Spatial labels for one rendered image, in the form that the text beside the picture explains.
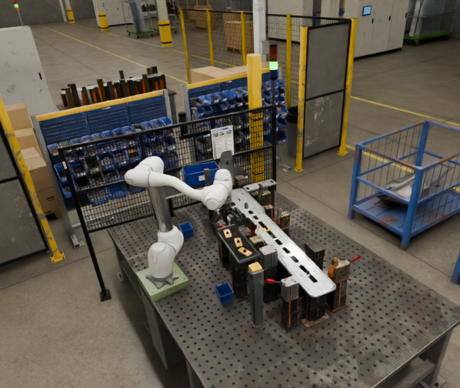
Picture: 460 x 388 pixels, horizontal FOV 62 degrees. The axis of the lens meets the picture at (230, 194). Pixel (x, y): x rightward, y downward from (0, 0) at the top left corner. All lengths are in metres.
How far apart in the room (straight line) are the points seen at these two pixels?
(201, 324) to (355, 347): 0.93
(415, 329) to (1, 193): 3.68
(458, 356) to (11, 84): 8.29
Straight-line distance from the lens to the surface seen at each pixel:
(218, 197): 2.09
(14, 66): 8.82
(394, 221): 4.55
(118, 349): 3.51
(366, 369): 2.40
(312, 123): 5.74
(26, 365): 3.73
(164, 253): 2.65
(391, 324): 2.64
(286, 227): 2.92
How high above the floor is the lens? 2.60
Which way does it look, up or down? 30 degrees down
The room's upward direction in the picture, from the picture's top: 4 degrees counter-clockwise
